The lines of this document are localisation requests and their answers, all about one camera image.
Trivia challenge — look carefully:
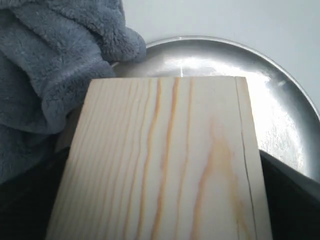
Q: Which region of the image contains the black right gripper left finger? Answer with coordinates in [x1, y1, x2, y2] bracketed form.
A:
[0, 147, 70, 240]

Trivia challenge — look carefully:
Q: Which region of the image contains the grey fleece cloth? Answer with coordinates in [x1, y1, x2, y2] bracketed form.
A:
[0, 0, 146, 183]

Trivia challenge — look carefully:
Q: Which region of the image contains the light wooden cube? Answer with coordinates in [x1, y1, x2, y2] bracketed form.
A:
[46, 76, 273, 240]

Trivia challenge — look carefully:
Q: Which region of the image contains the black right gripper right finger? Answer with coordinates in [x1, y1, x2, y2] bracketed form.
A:
[259, 150, 320, 240]

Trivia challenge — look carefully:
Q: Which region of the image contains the round steel plate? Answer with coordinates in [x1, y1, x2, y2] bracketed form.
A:
[113, 36, 320, 181]

